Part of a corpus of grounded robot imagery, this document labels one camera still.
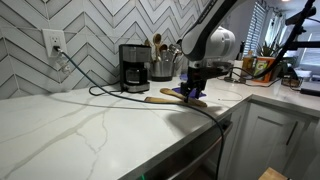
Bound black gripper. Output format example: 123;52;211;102
181;65;211;103

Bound purple plastic plate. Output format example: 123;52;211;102
171;86;208;99

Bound long wooden spoon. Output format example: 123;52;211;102
159;87;209;109

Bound steel utensil holder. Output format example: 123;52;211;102
150;59;176;83

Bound steel ladle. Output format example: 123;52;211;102
167;42;183;63

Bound white paper roll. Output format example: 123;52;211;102
232;59;245;80

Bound steel dishwasher front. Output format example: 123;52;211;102
132;114;234;180

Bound amber bottle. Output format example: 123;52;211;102
242;49;255;73

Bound black steel coffee maker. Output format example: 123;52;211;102
118;43;153;94

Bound round-headed wooden spoon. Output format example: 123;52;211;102
152;32;163;63

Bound orange drink mix tub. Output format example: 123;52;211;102
251;56;277;84

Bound green potted plant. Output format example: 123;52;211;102
256;39;285;60

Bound white cabinet door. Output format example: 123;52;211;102
229;99;312;180

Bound white window blinds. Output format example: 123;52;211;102
242;1;268;56

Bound wooden block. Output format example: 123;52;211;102
257;166;290;180

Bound black flat device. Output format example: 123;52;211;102
299;81;320;98

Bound thin white cable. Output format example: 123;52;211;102
212;87;245;103

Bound long black power cable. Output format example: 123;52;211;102
53;45;225;180

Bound thin black coffee maker cord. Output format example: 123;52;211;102
88;81;123;97

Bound black camera stand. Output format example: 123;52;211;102
265;0;320;82

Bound white wall outlet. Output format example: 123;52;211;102
41;28;68;59

